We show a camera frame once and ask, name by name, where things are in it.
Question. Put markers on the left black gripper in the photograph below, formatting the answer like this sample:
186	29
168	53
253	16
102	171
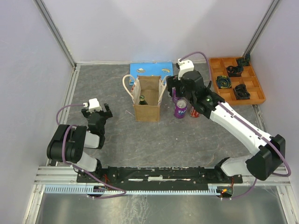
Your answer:
106	114

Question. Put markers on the blue yellow rolled sock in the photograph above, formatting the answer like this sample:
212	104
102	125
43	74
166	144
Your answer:
223	82

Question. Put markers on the purple soda can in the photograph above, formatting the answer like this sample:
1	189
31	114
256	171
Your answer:
180	109
175	98

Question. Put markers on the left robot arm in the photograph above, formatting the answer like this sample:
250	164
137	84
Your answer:
68	142

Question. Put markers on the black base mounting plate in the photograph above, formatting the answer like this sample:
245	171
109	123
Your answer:
164	179

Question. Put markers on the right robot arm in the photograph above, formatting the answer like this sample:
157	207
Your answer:
267	152

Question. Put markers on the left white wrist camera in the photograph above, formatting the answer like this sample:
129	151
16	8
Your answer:
93	105

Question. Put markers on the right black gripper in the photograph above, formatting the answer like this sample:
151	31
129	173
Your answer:
173	81

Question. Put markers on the orange compartment tray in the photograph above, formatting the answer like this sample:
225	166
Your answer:
248	77

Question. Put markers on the teal rolled sock corner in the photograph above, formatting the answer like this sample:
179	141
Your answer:
244	61

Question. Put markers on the burlap canvas bag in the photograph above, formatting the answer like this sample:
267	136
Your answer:
153	88

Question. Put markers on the black rolled sock lower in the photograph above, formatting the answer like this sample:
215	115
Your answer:
241	92

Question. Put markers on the red cola can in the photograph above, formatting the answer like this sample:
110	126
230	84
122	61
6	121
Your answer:
193	113

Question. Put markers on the aluminium frame rail front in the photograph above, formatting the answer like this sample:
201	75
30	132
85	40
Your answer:
67	176

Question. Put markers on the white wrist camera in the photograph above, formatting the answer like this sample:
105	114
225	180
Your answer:
184	66
93	105

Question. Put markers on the green topped dark can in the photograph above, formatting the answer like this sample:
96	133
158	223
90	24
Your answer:
142	100

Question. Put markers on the black rolled sock upper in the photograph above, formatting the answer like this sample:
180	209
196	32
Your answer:
235	71

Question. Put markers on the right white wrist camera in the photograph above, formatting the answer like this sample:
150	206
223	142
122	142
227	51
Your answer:
184	66

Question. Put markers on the black rolled sock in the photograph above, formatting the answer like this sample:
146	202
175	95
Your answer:
235	71
241	92

